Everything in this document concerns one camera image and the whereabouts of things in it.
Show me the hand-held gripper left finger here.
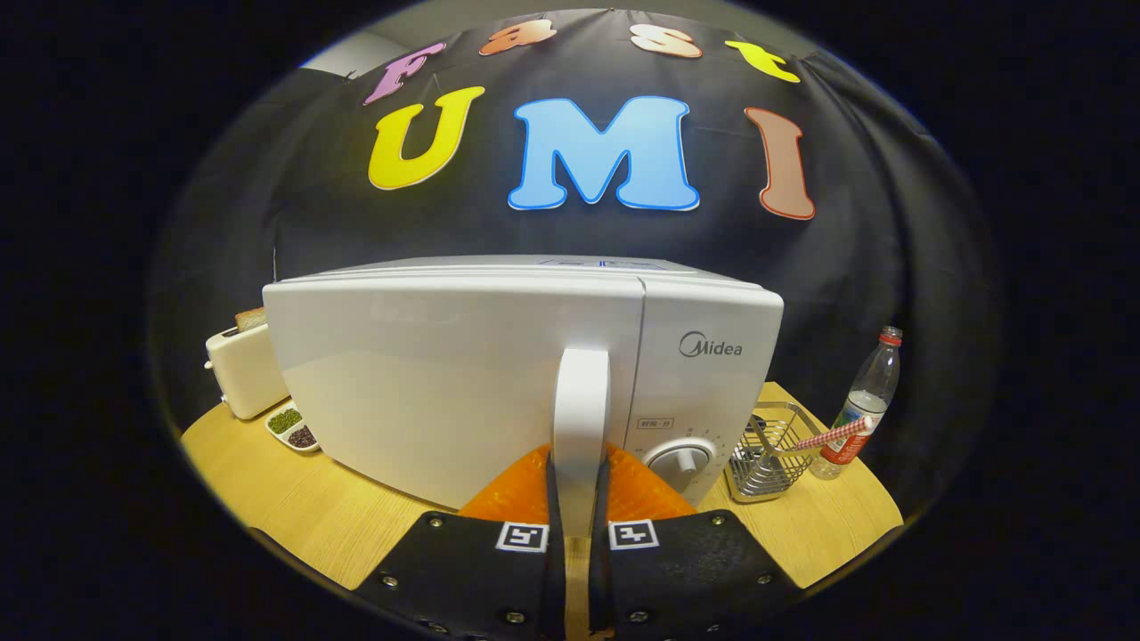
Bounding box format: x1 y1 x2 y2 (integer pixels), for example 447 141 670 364
356 443 566 641

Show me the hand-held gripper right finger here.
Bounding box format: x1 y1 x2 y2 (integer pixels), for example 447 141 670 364
590 443 802 641

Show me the white microwave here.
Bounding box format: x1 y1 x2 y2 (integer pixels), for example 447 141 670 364
262 256 786 540

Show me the red striped straw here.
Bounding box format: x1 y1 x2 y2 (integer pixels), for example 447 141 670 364
773 416 875 457

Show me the white divided bean dish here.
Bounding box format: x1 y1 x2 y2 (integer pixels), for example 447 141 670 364
265 401 322 454

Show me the clear plastic water bottle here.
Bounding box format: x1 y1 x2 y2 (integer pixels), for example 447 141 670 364
810 326 903 482

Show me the white toaster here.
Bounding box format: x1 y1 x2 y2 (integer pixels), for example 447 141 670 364
205 322 290 421

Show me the metal wire basket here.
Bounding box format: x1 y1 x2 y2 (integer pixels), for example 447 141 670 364
724 401 825 505

